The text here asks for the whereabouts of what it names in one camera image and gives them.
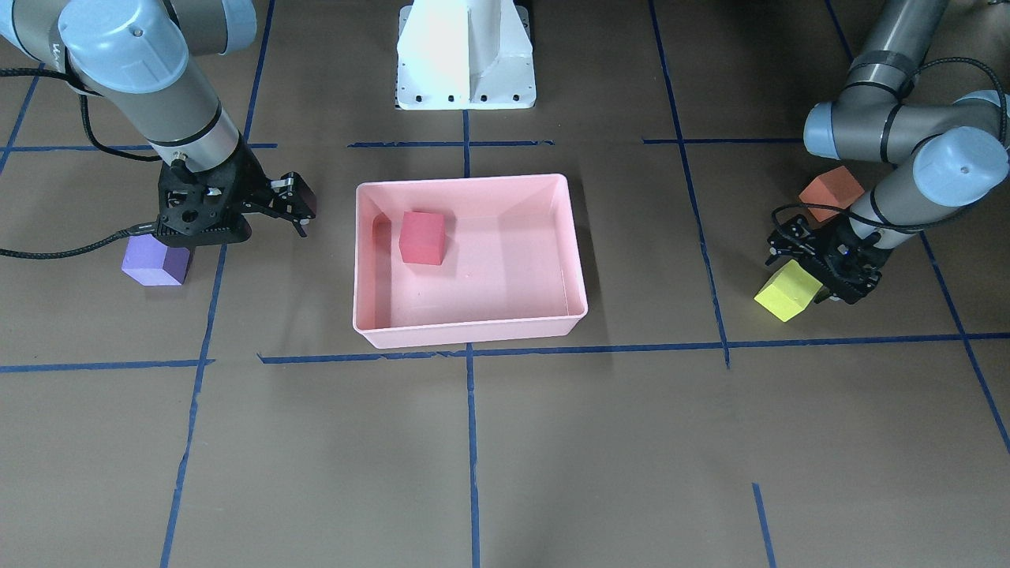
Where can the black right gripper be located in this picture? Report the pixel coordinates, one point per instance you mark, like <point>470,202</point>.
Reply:
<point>249,183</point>

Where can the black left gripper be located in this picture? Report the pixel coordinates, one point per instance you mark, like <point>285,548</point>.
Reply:
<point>858,258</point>

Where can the yellow foam block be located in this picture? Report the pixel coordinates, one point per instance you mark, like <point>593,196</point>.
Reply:
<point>789,291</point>

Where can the red foam block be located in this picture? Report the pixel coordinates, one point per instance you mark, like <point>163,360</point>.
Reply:
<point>422,238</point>

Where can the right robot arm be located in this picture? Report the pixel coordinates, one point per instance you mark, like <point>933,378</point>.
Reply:
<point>142,56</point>

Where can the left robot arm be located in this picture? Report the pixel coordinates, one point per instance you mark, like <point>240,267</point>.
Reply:
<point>945,158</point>

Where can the pink plastic bin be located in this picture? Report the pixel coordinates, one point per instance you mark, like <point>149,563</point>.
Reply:
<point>510,269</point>

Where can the orange foam block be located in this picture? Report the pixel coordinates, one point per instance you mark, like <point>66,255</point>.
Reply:
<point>837,188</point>

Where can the purple foam block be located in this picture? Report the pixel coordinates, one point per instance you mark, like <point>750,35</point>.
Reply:
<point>151,263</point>

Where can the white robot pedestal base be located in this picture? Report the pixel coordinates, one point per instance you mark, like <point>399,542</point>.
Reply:
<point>456,55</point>

